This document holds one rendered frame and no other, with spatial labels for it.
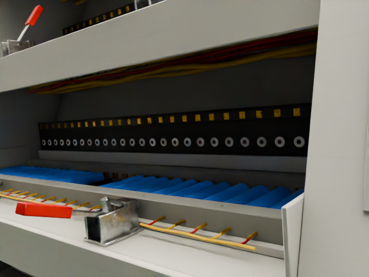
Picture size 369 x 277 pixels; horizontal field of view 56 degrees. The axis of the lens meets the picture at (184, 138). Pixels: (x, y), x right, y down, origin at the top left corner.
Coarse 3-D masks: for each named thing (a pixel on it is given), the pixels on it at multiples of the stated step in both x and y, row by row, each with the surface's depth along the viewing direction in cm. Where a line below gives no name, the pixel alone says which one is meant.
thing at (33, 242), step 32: (0, 160) 64; (96, 160) 55; (128, 160) 50; (160, 160) 46; (192, 160) 43; (224, 160) 40; (256, 160) 37; (288, 160) 35; (0, 224) 35; (32, 224) 33; (64, 224) 32; (288, 224) 16; (0, 256) 36; (32, 256) 31; (64, 256) 28; (96, 256) 25; (128, 256) 24; (160, 256) 23; (192, 256) 23; (224, 256) 22; (256, 256) 22; (288, 256) 16
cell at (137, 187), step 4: (152, 180) 39; (156, 180) 39; (160, 180) 39; (164, 180) 40; (168, 180) 40; (140, 184) 37; (144, 184) 37; (148, 184) 38; (152, 184) 38; (156, 184) 38; (128, 188) 36; (132, 188) 36; (136, 188) 36; (140, 188) 37; (144, 188) 37
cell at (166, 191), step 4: (188, 180) 37; (192, 180) 37; (176, 184) 36; (180, 184) 36; (184, 184) 36; (188, 184) 36; (192, 184) 37; (168, 188) 34; (172, 188) 35; (176, 188) 35; (180, 188) 35; (184, 188) 36; (152, 192) 33; (156, 192) 33; (160, 192) 33; (164, 192) 33; (168, 192) 34; (172, 192) 34
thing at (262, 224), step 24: (24, 192) 42; (48, 192) 39; (72, 192) 36; (96, 192) 34; (120, 192) 32; (144, 192) 32; (144, 216) 30; (168, 216) 28; (192, 216) 26; (216, 216) 25; (240, 216) 24; (264, 216) 23; (216, 240) 23; (264, 240) 23
